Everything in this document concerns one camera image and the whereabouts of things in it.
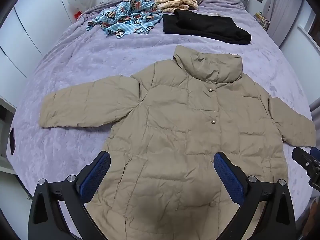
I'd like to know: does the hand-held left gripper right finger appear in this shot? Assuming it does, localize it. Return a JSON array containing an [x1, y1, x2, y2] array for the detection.
[[214, 151, 297, 240]]

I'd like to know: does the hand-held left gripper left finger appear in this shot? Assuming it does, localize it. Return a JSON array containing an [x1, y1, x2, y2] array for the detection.
[[28, 151, 111, 240]]

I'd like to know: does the beige puffer jacket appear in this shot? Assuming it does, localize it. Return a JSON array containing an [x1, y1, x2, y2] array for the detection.
[[39, 44, 317, 240]]

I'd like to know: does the black flat object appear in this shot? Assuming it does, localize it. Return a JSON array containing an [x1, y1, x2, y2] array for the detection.
[[9, 127, 17, 155]]

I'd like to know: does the white bedside cabinet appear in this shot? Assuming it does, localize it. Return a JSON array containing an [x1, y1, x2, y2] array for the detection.
[[0, 96, 18, 177]]

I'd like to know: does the purple plush blanket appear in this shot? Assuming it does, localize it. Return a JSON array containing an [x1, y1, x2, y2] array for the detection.
[[10, 0, 315, 240]]

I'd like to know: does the grey curtain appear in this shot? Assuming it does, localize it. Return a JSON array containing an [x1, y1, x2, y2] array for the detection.
[[266, 0, 308, 48]]

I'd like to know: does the black garment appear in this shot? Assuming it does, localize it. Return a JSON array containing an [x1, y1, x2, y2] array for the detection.
[[163, 9, 252, 45]]

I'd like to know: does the white wardrobe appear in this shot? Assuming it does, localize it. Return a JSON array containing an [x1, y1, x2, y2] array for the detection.
[[0, 0, 75, 78]]

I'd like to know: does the blue monkey print cloth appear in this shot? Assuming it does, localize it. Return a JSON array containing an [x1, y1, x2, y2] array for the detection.
[[86, 0, 164, 39]]

